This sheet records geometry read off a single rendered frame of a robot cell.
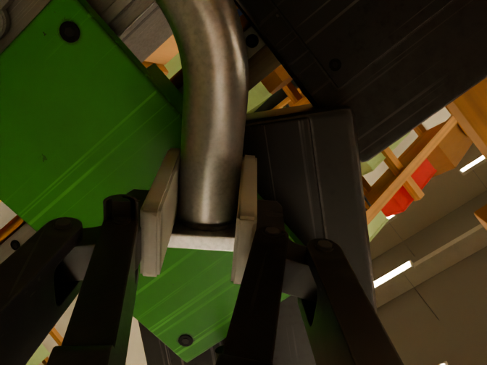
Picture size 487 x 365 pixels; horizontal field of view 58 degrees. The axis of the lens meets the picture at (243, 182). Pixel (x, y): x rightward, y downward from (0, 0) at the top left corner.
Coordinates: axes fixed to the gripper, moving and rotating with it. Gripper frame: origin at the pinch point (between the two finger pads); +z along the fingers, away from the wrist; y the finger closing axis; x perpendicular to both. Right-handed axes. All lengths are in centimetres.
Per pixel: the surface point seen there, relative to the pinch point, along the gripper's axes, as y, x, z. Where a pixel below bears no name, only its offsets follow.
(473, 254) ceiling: 389, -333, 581
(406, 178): 135, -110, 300
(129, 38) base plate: -19, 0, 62
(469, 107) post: 49, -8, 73
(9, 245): -18.9, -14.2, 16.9
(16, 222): -18.1, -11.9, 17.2
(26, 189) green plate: -10.5, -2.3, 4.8
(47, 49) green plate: -8.6, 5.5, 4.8
